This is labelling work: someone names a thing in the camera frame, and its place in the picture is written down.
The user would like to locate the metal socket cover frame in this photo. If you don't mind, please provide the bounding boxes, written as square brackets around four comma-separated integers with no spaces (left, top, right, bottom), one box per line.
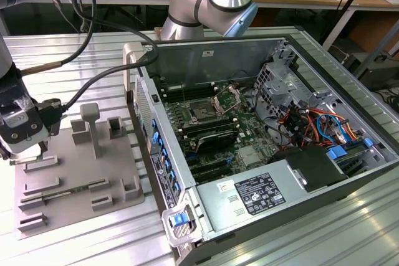
[211,86,244,116]

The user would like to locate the orange flat wires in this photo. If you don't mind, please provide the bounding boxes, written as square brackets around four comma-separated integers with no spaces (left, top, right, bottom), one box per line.
[340,118,366,143]

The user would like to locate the silver power supply unit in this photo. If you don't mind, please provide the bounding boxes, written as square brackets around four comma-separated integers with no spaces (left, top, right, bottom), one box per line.
[195,158,308,234]

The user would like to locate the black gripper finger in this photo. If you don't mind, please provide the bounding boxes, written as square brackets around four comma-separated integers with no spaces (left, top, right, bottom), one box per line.
[37,115,62,159]
[0,140,12,162]

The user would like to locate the black CPU socket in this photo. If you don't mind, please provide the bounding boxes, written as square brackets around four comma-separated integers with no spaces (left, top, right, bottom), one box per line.
[188,100,216,123]

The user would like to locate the black installed RAM stick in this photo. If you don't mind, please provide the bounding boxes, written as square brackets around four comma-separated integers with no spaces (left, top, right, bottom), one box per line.
[182,123,239,138]
[178,116,237,130]

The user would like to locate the green motherboard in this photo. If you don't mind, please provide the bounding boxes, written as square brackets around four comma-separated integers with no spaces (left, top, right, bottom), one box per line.
[157,79,283,186]

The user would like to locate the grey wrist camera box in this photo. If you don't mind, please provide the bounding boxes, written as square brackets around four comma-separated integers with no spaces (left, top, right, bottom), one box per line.
[0,103,51,154]

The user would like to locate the black expansion slot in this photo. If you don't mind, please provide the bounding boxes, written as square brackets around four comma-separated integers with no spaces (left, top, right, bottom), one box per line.
[188,156,232,170]
[191,166,234,180]

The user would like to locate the silver perforated drive cage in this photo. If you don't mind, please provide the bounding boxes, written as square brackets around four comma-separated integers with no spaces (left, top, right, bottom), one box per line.
[252,61,314,119]

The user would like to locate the blue wire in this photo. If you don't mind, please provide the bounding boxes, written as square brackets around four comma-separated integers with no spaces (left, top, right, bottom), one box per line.
[315,113,345,146]

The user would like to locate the open grey PC case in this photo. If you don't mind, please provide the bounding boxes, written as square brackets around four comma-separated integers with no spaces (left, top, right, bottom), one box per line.
[122,26,399,266]

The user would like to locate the blue case latch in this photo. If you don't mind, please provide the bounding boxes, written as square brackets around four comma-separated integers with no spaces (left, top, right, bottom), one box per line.
[173,212,190,227]

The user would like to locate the green RAM stick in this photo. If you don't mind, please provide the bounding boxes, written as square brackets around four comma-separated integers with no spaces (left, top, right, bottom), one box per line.
[43,184,94,198]

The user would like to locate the black box under desk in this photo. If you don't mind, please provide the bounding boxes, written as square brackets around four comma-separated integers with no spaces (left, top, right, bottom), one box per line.
[355,60,399,92]

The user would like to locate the red and orange wires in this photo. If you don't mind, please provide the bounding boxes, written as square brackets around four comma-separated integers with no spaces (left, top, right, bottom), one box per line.
[278,107,327,144]

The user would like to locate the grey plastic parts rack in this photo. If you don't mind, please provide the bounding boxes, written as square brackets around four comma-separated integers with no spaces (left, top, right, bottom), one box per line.
[12,103,147,241]

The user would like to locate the black cable with metal tip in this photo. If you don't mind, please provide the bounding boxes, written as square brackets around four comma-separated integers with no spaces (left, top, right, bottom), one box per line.
[19,0,97,77]

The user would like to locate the silver chipset heatsink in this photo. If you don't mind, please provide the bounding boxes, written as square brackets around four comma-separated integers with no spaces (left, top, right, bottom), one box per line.
[238,146,262,168]

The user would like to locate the black camera cable with plug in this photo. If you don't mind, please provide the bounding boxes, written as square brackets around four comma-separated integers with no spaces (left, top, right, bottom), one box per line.
[37,0,160,123]

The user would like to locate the black RAM slot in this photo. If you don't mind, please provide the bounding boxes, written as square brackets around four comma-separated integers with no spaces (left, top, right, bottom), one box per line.
[160,81,216,92]
[161,88,218,100]

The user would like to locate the black plastic shroud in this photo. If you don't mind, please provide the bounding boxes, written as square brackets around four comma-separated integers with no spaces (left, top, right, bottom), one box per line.
[267,146,349,194]

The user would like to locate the black graphics card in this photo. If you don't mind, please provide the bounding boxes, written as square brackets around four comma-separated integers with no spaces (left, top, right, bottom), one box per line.
[195,130,238,155]

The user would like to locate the silver square CPU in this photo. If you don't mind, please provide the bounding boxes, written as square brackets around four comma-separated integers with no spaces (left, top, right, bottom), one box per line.
[9,153,44,166]

